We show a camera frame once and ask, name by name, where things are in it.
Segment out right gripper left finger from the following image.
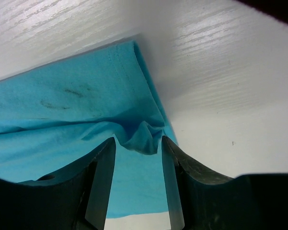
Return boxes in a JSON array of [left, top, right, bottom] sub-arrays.
[[0, 138, 116, 230]]

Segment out turquoise t shirt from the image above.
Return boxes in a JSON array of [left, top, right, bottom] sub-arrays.
[[0, 41, 175, 218]]

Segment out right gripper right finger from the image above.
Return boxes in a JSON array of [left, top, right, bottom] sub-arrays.
[[161, 136, 288, 230]]

